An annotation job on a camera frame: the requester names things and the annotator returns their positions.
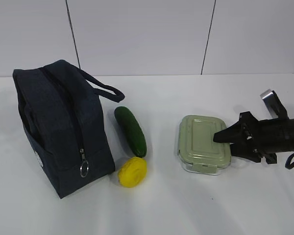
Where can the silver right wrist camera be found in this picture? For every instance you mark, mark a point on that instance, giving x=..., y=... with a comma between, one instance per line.
x=274, y=105

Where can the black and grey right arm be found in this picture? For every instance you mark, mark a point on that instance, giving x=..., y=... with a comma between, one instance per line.
x=288, y=143

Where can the dark navy fabric lunch bag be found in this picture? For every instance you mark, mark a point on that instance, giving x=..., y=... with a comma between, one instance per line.
x=60, y=108

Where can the green cucumber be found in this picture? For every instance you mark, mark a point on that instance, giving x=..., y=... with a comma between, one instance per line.
x=131, y=130

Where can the yellow lemon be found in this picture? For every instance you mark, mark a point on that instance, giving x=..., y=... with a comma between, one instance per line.
x=132, y=172

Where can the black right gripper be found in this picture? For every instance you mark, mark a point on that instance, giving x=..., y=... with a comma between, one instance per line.
x=253, y=139

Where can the green lidded glass container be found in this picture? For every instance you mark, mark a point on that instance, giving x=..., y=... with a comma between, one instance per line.
x=197, y=151

